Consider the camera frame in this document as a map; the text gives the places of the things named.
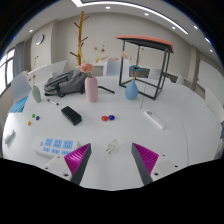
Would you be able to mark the grey curtain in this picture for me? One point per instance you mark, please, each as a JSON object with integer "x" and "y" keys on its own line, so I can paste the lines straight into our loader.
{"x": 19, "y": 58}

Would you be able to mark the pink vase with flowers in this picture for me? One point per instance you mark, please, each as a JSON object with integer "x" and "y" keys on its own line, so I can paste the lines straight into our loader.
{"x": 91, "y": 90}

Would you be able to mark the black and white marker pen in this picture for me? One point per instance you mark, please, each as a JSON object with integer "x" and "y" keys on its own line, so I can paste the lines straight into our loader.
{"x": 52, "y": 102}

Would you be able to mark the plain white remote control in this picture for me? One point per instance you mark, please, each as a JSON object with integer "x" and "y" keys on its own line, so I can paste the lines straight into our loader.
{"x": 154, "y": 119}

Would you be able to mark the green vase with dried flowers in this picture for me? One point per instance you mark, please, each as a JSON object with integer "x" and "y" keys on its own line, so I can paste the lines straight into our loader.
{"x": 36, "y": 95}

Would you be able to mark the red round magnet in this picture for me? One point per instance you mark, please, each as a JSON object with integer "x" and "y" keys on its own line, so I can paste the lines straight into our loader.
{"x": 104, "y": 118}

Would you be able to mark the blue vase with flowers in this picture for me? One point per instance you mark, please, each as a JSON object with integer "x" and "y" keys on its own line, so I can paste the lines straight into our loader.
{"x": 131, "y": 91}

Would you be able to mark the orange round magnet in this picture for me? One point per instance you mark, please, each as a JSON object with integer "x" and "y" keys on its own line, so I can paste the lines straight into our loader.
{"x": 29, "y": 123}

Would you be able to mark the round wall clock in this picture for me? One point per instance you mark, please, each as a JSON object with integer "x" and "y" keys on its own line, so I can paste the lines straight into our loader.
{"x": 40, "y": 39}

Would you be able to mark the window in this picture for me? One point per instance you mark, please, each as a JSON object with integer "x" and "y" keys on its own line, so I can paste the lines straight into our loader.
{"x": 6, "y": 71}

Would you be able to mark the black frame table orange top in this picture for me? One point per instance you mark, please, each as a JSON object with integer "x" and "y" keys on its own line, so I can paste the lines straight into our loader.
{"x": 146, "y": 40}

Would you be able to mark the wall whiteboard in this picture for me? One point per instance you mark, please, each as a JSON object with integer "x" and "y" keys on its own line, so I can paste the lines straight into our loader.
{"x": 210, "y": 80}

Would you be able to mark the blue round magnet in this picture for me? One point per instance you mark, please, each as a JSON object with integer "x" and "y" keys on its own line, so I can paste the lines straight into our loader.
{"x": 37, "y": 117}
{"x": 111, "y": 117}

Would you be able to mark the grey backpack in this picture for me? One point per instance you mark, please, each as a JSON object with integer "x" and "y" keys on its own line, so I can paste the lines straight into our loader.
{"x": 65, "y": 82}

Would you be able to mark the green round magnet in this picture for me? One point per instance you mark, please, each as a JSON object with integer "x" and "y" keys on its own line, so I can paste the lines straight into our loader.
{"x": 33, "y": 115}

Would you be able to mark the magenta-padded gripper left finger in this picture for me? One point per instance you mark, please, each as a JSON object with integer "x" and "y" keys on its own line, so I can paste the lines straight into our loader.
{"x": 77, "y": 159}

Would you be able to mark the white chair with blue cushion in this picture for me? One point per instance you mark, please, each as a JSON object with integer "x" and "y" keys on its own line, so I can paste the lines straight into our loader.
{"x": 20, "y": 87}

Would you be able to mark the small clear charger block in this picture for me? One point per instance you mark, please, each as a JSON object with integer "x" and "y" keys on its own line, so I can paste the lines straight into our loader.
{"x": 112, "y": 146}

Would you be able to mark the ceiling light strip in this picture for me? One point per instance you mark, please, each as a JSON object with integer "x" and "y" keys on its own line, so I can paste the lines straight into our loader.
{"x": 207, "y": 40}
{"x": 77, "y": 2}

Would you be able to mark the white remote with coloured buttons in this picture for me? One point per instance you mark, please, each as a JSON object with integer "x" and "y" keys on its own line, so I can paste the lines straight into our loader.
{"x": 9, "y": 136}

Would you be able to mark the group of round ceiling lights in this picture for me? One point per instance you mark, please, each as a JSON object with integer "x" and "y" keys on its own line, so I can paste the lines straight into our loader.
{"x": 107, "y": 7}

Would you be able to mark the black whiteboard eraser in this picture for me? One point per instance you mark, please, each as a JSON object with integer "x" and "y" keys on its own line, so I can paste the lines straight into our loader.
{"x": 71, "y": 115}

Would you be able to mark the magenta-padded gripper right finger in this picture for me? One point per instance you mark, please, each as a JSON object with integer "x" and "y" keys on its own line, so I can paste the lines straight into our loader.
{"x": 146, "y": 159}

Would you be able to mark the wooden coat rack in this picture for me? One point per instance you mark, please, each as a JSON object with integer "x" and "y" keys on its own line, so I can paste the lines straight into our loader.
{"x": 79, "y": 36}

